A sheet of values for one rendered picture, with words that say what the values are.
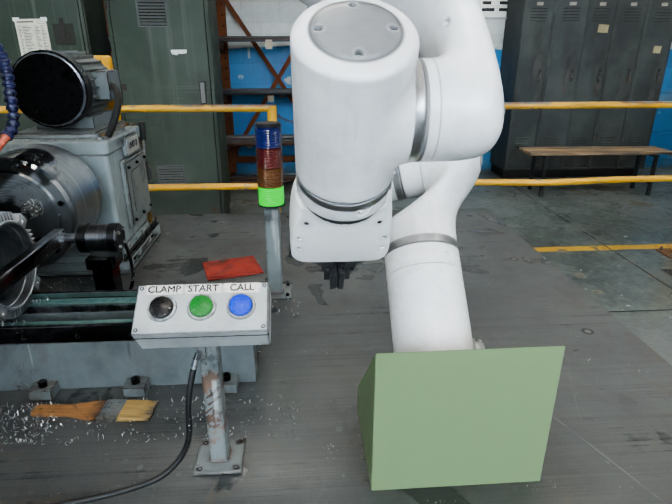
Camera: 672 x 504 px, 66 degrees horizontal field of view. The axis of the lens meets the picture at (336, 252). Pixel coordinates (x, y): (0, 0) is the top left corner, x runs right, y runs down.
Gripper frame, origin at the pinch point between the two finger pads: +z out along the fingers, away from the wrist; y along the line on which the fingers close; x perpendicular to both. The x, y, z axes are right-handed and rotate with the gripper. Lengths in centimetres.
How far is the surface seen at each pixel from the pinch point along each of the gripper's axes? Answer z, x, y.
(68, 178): 38, -46, 55
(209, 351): 14.8, 3.8, 16.7
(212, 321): 8.8, 2.1, 15.5
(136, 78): 209, -278, 123
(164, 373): 40, -2, 30
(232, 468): 28.8, 16.5, 14.8
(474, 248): 81, -51, -48
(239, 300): 8.0, -0.4, 12.1
